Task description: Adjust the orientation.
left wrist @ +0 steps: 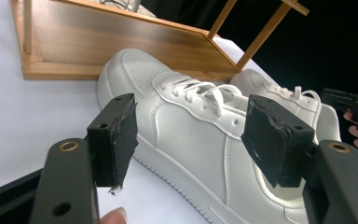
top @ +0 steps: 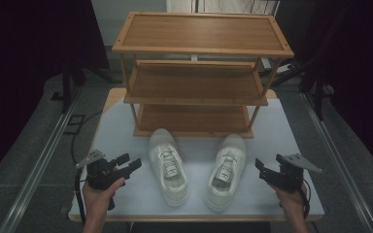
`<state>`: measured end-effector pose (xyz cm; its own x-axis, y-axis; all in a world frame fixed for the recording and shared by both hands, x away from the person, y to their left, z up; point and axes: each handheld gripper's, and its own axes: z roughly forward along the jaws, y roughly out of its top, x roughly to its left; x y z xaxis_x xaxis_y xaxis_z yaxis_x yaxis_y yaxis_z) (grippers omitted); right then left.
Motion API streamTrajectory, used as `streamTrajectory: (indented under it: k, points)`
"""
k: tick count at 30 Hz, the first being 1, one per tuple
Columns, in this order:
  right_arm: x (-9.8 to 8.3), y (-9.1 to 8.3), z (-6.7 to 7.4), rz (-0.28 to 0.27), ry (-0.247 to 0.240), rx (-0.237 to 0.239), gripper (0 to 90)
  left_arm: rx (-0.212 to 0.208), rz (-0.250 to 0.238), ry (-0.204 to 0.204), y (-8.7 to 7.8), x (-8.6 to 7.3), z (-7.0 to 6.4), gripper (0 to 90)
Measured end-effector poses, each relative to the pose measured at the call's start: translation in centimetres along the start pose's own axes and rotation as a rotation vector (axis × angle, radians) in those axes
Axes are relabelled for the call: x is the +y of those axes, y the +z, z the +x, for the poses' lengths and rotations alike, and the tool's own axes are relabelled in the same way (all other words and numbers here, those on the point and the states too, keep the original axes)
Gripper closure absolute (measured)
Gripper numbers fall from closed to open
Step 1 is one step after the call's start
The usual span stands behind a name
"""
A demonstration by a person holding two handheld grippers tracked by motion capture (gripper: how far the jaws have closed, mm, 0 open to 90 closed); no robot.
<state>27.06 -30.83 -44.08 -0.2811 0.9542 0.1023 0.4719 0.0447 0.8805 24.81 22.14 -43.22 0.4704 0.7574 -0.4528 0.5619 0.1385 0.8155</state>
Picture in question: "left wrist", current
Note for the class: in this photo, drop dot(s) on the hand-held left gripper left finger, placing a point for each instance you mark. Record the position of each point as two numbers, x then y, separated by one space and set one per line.
112 146

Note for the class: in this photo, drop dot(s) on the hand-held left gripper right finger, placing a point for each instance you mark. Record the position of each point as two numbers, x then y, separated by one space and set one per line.
276 140

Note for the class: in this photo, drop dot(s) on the white sneaker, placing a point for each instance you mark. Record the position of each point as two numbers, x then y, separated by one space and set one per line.
326 121
192 143

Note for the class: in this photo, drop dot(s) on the wooden shoe rack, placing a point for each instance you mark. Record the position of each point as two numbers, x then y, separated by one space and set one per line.
121 46

